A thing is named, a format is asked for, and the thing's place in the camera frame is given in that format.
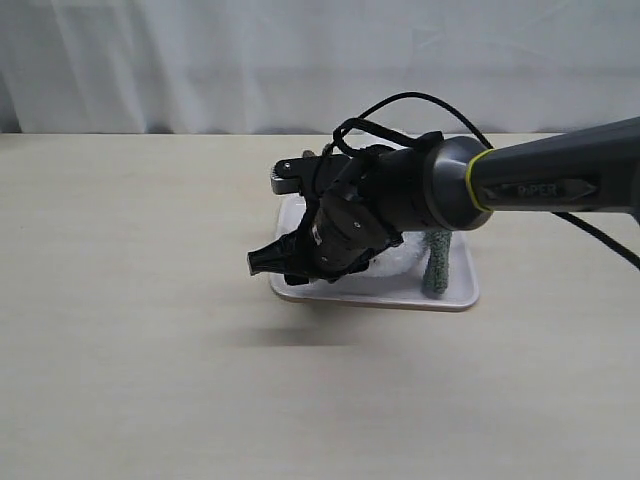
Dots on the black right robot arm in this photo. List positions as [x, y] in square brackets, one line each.
[372, 185]

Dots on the white plush snowman toy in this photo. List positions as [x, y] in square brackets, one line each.
[391, 262]

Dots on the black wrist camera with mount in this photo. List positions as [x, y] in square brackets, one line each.
[307, 176]

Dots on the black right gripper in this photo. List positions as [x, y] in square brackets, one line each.
[334, 239]

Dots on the green knitted scarf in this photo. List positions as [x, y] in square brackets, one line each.
[435, 279]

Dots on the white backdrop curtain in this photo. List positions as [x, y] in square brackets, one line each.
[249, 67]

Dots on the white rectangular plastic tray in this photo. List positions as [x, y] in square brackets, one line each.
[401, 291]

